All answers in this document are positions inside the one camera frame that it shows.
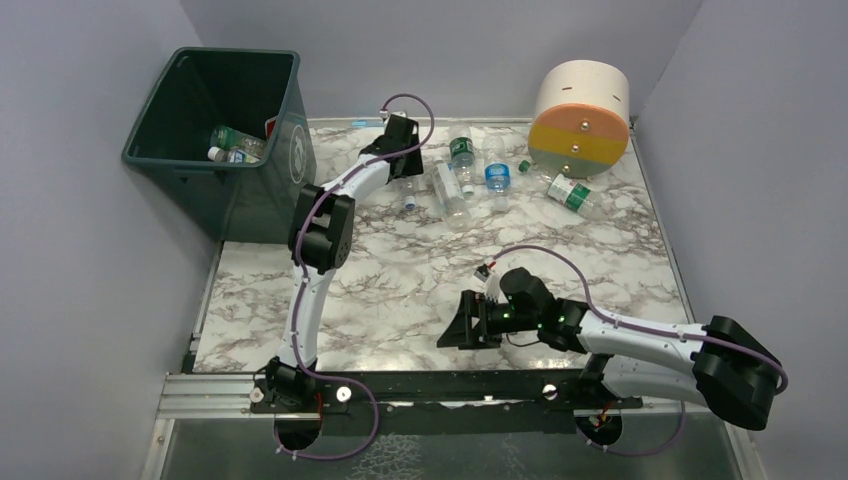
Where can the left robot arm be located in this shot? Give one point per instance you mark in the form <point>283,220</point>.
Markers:
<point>320,242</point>

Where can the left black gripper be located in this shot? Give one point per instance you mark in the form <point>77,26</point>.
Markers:
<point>403,132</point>

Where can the clear bottle dark green label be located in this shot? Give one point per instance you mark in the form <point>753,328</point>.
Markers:
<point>462,158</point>

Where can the clear bottle blue wrap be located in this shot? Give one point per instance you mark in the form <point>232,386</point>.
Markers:
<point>496,172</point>

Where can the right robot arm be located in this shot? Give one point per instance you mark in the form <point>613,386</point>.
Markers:
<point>719,365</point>

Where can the amber bottle red label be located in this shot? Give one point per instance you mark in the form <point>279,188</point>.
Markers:
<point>269,126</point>

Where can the dark green plastic bin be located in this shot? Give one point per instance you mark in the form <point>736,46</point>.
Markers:
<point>201,88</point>

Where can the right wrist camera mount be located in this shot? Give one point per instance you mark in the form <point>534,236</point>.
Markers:
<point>485,273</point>

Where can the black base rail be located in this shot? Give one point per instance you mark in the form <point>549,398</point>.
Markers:
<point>433,420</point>

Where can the aluminium frame rail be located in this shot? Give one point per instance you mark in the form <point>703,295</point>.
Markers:
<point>232,395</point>

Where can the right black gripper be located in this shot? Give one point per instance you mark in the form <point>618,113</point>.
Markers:
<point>475,318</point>

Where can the clear bottle green white label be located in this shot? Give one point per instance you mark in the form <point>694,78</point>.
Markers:
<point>572,194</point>

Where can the clear bottle grey blue label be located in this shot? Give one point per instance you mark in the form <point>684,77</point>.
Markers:
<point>235,156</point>

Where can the white cylinder with coloured face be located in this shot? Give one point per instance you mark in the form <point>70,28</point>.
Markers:
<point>580,126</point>

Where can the green tea bottle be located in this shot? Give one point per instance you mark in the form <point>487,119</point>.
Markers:
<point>228,138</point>

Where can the clear unlabelled bottle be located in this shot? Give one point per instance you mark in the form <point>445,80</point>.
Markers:
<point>409,188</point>

